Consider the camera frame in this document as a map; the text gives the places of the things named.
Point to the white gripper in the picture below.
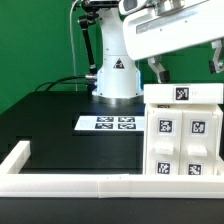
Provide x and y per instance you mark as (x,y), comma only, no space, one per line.
(147,35)

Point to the white cabinet top block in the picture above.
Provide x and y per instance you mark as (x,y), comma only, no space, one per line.
(194,93)

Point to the white cabinet body box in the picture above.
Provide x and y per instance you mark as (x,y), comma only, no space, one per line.
(183,108)

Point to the white cabinet door panel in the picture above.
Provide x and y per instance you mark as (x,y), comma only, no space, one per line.
(198,143)

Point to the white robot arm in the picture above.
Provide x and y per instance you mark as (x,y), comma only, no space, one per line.
(118,78)

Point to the base marker tag sheet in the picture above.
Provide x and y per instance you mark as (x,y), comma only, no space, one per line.
(110,123)

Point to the white U-shaped frame fence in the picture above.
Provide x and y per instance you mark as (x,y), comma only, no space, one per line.
(13,183)

